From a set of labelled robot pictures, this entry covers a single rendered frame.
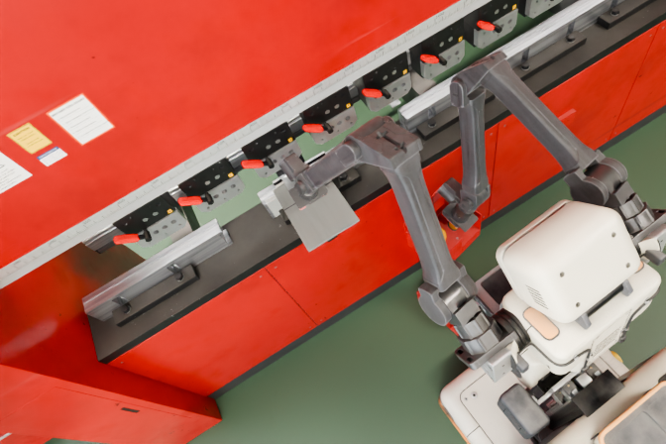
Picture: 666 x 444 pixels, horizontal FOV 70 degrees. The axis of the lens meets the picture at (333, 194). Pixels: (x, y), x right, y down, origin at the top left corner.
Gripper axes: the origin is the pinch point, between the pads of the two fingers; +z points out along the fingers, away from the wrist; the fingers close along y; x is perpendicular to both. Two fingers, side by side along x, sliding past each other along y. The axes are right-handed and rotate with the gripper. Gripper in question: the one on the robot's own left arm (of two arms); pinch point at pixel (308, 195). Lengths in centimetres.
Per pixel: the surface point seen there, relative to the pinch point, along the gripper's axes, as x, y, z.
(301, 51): -27.2, -15.5, -36.0
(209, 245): -4.6, 36.0, 11.5
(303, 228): 8.2, 6.8, -2.6
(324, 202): 4.7, -2.9, -0.9
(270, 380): 54, 57, 87
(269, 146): -16.3, 3.0, -14.6
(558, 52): 2, -104, 10
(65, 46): -41, 28, -61
